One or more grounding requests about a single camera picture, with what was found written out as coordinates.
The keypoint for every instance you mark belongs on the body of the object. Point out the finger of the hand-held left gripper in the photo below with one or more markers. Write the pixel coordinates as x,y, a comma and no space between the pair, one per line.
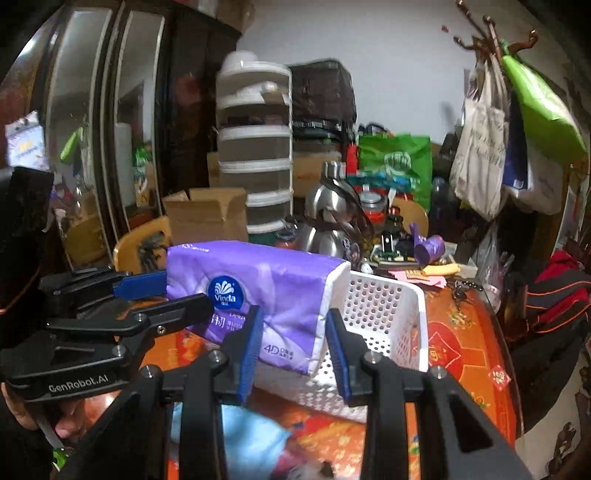
175,310
138,282

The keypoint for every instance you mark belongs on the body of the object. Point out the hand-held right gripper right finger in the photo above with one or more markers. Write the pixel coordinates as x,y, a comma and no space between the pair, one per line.
341,360

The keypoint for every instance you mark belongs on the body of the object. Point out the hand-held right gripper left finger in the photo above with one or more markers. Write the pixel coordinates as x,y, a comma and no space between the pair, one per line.
249,360

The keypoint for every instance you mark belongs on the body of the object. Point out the white perforated plastic basket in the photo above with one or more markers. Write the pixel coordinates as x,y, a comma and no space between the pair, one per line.
385,304

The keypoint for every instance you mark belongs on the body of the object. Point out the light blue plush toy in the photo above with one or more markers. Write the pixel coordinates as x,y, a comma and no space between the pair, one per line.
221,438

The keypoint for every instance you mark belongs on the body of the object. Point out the purple tissue pack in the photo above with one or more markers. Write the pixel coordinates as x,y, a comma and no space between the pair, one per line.
281,277

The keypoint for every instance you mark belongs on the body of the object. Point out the person's left hand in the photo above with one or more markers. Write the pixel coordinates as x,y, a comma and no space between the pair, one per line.
71,422

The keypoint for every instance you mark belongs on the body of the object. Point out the open cardboard box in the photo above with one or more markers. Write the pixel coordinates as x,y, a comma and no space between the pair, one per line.
207,217

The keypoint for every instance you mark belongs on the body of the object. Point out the pink paper sheets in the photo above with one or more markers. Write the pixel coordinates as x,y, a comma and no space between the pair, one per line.
415,277

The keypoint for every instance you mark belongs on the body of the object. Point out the stainless steel kettle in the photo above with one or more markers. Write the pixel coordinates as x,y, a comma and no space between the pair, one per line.
323,242
330,189

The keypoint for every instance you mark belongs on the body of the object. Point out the black power adapter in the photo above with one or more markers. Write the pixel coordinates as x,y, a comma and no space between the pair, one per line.
389,242

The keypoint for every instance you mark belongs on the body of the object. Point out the yellow cloth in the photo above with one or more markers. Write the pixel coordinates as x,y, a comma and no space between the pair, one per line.
441,268

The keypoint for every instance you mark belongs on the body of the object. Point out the bunch of keys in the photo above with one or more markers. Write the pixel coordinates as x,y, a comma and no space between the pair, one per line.
464,290

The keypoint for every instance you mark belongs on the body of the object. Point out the purple plastic cup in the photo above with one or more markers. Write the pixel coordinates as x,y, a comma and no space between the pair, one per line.
429,247

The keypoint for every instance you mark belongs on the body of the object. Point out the dark mirrored wardrobe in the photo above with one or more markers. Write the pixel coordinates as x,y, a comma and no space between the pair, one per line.
184,115

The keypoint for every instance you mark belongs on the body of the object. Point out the white tiered drawer tower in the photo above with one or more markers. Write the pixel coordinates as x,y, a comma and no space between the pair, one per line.
254,152

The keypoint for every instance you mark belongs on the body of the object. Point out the clear plastic bag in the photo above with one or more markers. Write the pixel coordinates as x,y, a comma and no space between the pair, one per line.
491,263

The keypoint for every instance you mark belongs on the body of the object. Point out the dark plastic bottle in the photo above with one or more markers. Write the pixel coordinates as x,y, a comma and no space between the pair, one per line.
442,203

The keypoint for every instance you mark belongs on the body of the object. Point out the brown cardboard carton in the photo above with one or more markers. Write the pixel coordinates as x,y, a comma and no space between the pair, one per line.
314,173

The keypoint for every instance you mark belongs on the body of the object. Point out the red bottle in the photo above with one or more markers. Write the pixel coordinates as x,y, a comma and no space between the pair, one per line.
354,159

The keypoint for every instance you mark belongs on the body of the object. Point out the green shopping bag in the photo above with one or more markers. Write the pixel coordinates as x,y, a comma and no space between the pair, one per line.
397,161

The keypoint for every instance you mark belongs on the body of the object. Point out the red and black jacket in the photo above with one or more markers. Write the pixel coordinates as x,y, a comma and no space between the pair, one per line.
561,290

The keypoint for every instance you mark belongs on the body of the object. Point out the beige canvas tote bag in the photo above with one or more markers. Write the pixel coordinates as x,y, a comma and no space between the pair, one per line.
480,147

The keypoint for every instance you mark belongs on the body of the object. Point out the dark woven storage box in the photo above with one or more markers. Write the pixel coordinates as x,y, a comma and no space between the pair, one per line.
323,92

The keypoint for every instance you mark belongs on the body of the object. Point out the blue and white bag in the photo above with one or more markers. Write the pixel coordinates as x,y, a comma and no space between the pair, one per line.
519,161

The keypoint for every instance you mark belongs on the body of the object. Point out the bright green hanging bag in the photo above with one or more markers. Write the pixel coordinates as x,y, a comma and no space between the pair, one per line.
540,110

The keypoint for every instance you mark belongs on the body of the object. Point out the wooden coat rack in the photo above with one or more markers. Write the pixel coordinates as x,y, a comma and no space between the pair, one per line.
485,39

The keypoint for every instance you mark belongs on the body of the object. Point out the wall calendar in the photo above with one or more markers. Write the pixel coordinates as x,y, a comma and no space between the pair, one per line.
25,138

